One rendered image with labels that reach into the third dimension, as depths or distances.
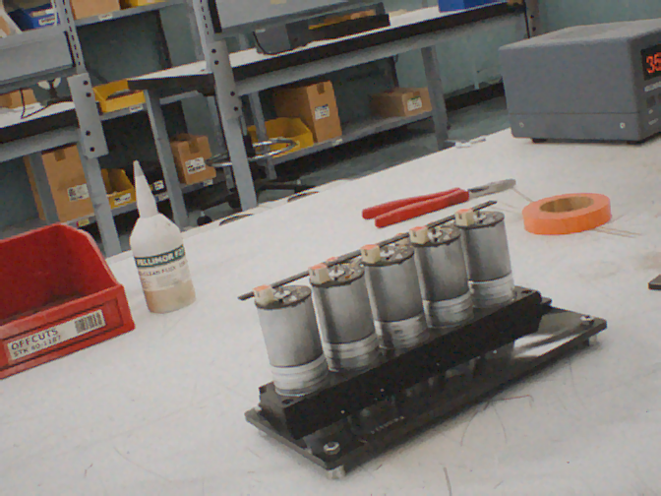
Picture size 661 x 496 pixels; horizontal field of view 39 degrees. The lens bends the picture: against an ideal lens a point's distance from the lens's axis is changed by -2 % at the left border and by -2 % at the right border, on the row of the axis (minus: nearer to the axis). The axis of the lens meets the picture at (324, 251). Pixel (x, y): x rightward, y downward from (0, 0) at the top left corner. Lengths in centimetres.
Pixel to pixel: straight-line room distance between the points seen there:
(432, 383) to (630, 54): 47
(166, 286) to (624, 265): 29
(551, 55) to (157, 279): 43
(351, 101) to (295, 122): 65
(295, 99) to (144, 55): 83
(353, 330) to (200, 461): 9
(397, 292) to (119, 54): 461
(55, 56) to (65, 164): 182
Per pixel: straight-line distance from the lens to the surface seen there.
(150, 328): 61
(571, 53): 86
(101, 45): 497
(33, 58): 266
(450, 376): 42
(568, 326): 45
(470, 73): 621
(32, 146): 272
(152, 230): 62
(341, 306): 41
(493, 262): 46
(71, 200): 447
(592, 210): 63
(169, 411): 48
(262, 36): 315
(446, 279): 44
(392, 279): 42
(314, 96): 501
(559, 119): 89
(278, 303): 39
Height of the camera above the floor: 93
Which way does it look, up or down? 16 degrees down
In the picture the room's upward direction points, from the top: 12 degrees counter-clockwise
